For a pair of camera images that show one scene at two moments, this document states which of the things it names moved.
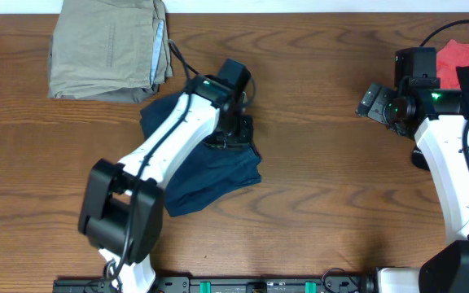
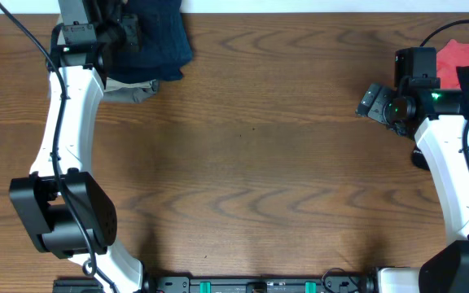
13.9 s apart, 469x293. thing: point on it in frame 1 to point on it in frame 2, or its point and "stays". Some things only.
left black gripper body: [238, 133] to [124, 38]
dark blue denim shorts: [213, 170] to [165, 47]
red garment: [455, 54] stays
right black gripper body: [384, 95] stays
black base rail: [227, 284] stays
